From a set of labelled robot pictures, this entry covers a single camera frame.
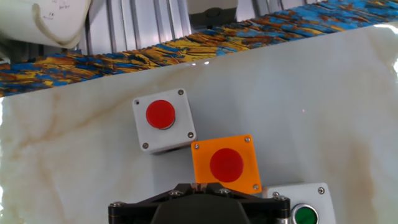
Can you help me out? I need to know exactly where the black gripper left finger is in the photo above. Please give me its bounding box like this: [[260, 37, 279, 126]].
[[108, 182, 200, 224]]

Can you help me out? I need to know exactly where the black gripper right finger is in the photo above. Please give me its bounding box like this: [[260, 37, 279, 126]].
[[198, 182, 292, 224]]

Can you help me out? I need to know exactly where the white box green button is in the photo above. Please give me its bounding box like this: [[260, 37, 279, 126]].
[[262, 182, 337, 224]]

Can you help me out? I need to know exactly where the orange box red button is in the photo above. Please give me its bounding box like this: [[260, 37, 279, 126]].
[[190, 134, 262, 195]]

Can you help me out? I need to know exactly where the white black box red button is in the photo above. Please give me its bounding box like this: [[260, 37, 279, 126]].
[[132, 88, 197, 156]]

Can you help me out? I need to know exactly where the marble pattern sheet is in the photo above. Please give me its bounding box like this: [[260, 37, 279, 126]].
[[0, 21, 398, 224]]

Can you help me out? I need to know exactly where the blue orange painted cloth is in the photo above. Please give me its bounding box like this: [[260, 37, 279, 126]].
[[0, 0, 398, 97]]

